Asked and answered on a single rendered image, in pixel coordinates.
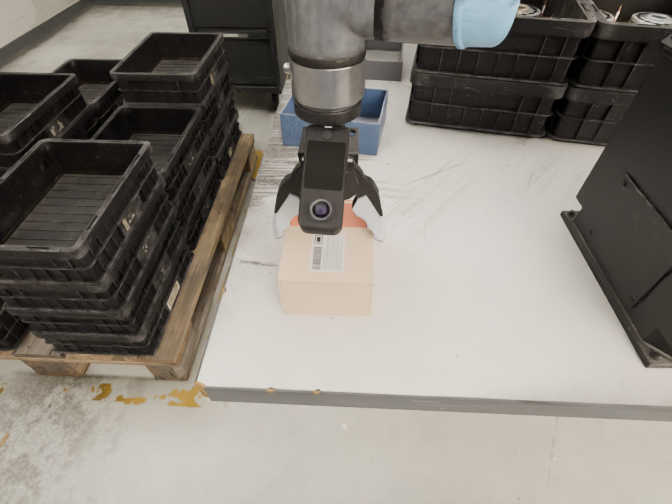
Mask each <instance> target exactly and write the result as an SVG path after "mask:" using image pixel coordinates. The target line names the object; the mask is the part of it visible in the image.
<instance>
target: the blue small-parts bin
mask: <svg viewBox="0 0 672 504"><path fill-rule="evenodd" d="M388 91H389V90H387V89H376V88H366V87H365V93H364V96H363V98H362V104H361V113H360V115H359V116H358V117H357V118H356V119H354V120H353V121H351V122H348V123H345V126H346V127H351V128H359V154H365V155H373V156H376V155H377V152H378V148H379V144H380V140H381V136H382V132H383V128H384V124H385V120H386V111H387V101H388ZM280 123H281V131H282V140H283V145H290V146H298V147H299V145H300V140H301V135H302V130H303V126H309V125H312V124H310V123H307V122H305V121H303V120H301V119H300V118H298V117H297V115H296V113H295V107H294V98H293V96H292V94H291V96H290V97H289V99H288V101H287V102H286V104H285V105H284V107H283V109H282V110H281V112H280Z"/></svg>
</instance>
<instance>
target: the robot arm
mask: <svg viewBox="0 0 672 504"><path fill-rule="evenodd" d="M519 3H520V0H284V11H285V22H286V34H287V45H288V55H289V63H285V64H284V66H283V69H284V72H285V73H286V74H292V77H291V87H292V96H293V98H294V107H295V113H296V115H297V117H298V118H300V119H301V120H303V121H305V122H307V123H310V124H312V125H309V126H303V130H302V135H301V140H300V145H299V150H298V158H299V163H298V164H296V165H295V167H294V168H293V171H292V172H291V173H289V174H287V175H286V176H285V177H284V178H283V179H282V181H281V183H280V185H279V188H278V192H277V196H276V203H275V210H274V217H273V226H272V227H273V233H274V237H275V238H276V239H279V238H281V237H283V235H284V231H285V229H286V228H288V227H289V226H290V224H291V220H292V218H293V217H295V216H297V215H298V223H299V225H300V228H301V230H302V231H303V232H304V233H307V234H319V235H332V236H334V235H337V234H339V233H340V232H341V230H342V226H343V213H344V200H348V199H350V198H352V197H353V196H354V195H355V197H354V199H353V201H352V211H353V212H354V213H355V215H356V216H358V217H360V218H362V219H363V220H364V221H365V222H366V225H367V228H368V229H369V230H370V231H372V232H373V235H374V239H375V240H377V241H379V242H384V240H385V236H386V225H385V219H384V214H383V209H382V206H381V200H380V194H379V190H378V187H377V185H376V183H375V182H374V180H373V179H372V178H371V177H370V176H367V175H365V174H364V172H363V170H362V169H361V167H360V166H359V165H358V158H359V128H351V127H346V126H345V123H348V122H351V121H353V120H354V119H356V118H357V117H358V116H359V115H360V113H361V104H362V98H363V96H364V93H365V76H366V57H367V53H366V49H367V40H375V41H382V42H383V41H384V42H398V43H412V44H427V45H441V46H456V48H457V49H466V48H467V47H495V46H497V45H498V44H500V43H501V42H502V41H503V40H504V39H505V37H506V36H507V34H508V32H509V30H510V28H511V26H512V24H513V21H514V18H515V15H516V12H517V9H518V6H519ZM351 132H353V133H354V134H355V136H353V135H349V134H350V133H351Z"/></svg>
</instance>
